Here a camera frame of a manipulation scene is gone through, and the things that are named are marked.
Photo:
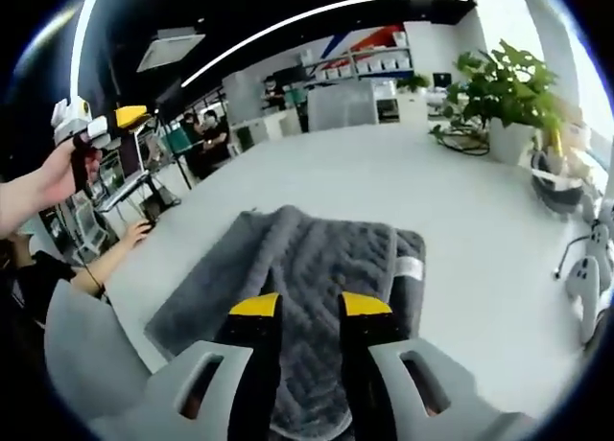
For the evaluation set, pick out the dark grey plush towel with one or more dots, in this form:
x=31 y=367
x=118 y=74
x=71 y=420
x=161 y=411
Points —
x=312 y=259

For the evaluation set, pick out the open laptop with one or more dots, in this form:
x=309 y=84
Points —
x=125 y=187

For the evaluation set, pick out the person's left hand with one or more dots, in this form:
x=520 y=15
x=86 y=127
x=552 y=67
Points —
x=57 y=177

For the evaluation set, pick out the ceiling air conditioner unit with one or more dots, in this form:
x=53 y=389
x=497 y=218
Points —
x=170 y=50

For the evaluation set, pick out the black laptop stand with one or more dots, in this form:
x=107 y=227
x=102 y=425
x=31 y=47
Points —
x=158 y=196

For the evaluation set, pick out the long ceiling light strip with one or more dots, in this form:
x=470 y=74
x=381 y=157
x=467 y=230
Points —
x=84 y=33
x=312 y=16

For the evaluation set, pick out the black computer mouse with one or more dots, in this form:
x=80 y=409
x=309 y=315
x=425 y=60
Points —
x=149 y=225

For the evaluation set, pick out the grey office chair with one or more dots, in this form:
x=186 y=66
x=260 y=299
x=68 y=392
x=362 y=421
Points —
x=91 y=355

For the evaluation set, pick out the grey desk partition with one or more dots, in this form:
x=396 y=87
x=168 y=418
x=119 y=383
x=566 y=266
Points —
x=340 y=106

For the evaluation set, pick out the white jointed device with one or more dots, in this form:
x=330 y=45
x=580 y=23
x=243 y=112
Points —
x=583 y=287

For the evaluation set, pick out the storage shelf with white bins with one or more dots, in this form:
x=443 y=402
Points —
x=369 y=62

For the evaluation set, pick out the black and white headset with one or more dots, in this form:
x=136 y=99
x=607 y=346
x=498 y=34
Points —
x=556 y=182

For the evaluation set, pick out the white plant pot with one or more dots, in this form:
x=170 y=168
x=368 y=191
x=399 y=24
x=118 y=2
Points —
x=511 y=141

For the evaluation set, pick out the small green plant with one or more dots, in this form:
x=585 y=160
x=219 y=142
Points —
x=413 y=82

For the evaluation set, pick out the black computer monitor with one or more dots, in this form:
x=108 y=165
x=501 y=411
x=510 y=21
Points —
x=441 y=80

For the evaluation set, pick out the large green potted plant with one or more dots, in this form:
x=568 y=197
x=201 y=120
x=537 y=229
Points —
x=508 y=86

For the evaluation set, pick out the large bright window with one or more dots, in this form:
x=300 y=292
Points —
x=575 y=62

